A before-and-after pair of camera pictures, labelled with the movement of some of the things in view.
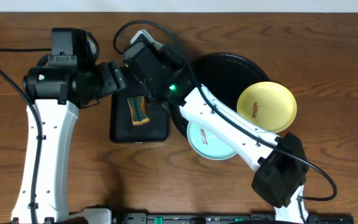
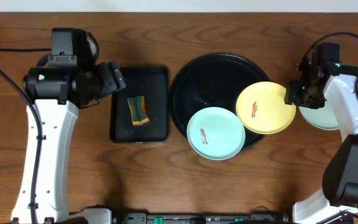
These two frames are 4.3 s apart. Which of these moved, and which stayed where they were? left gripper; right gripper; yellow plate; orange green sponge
Moved: right gripper
Stayed: orange green sponge; left gripper; yellow plate
